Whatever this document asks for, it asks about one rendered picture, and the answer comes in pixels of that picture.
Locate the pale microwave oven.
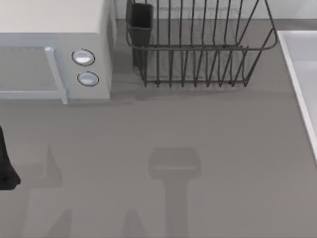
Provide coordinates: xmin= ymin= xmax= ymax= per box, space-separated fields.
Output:
xmin=0 ymin=0 xmax=117 ymax=105

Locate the white sink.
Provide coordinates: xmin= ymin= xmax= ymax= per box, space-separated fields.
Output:
xmin=276 ymin=30 xmax=317 ymax=163

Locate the black wire dish rack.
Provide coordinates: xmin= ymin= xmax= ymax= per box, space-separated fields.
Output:
xmin=125 ymin=0 xmax=278 ymax=88

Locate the microwave oven door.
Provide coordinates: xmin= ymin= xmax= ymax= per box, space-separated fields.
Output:
xmin=0 ymin=46 xmax=68 ymax=105

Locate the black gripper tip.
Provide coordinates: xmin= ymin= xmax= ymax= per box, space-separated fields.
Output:
xmin=0 ymin=125 xmax=21 ymax=191

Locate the round microwave knob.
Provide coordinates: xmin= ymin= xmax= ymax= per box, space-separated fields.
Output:
xmin=71 ymin=48 xmax=96 ymax=67
xmin=76 ymin=71 xmax=100 ymax=87

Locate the black cutlery holder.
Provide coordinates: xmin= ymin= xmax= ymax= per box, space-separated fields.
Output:
xmin=126 ymin=0 xmax=155 ymax=47

